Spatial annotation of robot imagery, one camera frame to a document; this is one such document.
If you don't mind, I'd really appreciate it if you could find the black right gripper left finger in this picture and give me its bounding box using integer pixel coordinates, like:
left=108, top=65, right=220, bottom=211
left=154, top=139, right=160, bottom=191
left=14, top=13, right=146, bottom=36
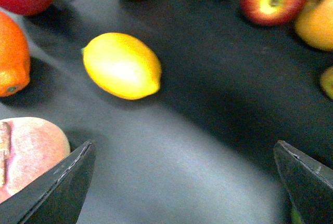
left=1, top=140, right=96, bottom=224

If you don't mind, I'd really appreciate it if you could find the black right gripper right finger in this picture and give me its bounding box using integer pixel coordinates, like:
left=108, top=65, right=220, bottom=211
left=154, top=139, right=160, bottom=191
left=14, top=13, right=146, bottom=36
left=274, top=141, right=332, bottom=223

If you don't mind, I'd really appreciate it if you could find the yellow lemon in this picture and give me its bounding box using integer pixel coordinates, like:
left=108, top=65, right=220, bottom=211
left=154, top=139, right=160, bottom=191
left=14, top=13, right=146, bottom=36
left=81, top=32, right=162, bottom=100

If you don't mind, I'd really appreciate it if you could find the black near shelf tray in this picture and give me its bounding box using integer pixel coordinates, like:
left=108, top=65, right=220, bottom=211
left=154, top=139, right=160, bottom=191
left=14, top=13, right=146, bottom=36
left=1, top=0, right=332, bottom=223

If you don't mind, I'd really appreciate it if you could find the green avocado front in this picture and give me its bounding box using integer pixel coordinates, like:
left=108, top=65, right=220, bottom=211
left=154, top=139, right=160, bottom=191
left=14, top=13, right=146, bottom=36
left=290, top=207, right=304, bottom=224

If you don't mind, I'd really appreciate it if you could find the pink peach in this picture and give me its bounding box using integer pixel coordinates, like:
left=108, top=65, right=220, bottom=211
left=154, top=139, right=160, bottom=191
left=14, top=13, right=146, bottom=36
left=1, top=117, right=70, bottom=202

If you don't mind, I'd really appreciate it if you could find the brown kiwi lower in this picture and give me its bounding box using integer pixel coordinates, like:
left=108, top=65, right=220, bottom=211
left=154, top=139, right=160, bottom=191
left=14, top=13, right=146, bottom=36
left=319, top=67, right=333, bottom=99

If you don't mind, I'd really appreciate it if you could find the orange front left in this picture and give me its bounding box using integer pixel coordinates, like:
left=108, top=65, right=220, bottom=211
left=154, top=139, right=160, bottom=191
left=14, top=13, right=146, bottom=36
left=1, top=12, right=31, bottom=97

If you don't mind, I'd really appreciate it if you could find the yellow orange fruit centre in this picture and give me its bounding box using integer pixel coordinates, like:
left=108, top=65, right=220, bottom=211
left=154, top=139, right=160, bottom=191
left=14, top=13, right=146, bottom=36
left=295, top=0, right=332, bottom=51

